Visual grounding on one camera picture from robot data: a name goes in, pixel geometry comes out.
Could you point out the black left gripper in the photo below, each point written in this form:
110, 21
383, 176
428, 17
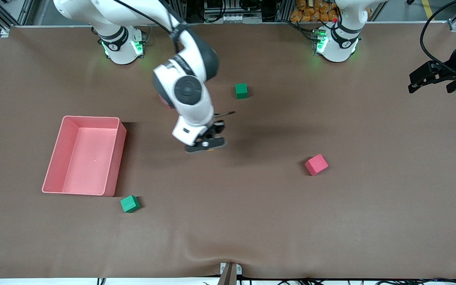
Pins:
445, 73

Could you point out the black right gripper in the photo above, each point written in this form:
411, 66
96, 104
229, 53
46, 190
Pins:
219, 127

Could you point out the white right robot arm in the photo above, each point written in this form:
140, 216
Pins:
188, 91

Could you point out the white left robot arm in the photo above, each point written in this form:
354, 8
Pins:
339, 49

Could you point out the green foam cube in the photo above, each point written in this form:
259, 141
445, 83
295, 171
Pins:
241, 91
129, 204

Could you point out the pink foam cube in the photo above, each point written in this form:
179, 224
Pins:
316, 165
164, 103

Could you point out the brown table mat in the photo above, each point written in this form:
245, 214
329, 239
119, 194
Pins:
228, 221

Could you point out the white connector strip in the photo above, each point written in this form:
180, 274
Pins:
236, 18

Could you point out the pink plastic bin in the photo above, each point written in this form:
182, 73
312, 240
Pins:
89, 166

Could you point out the bag of orange buns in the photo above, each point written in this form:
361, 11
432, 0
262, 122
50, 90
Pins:
311, 14

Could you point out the aluminium frame post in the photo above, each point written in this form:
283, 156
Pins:
283, 10
181, 10

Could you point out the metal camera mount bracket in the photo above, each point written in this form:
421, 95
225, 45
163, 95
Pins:
230, 275

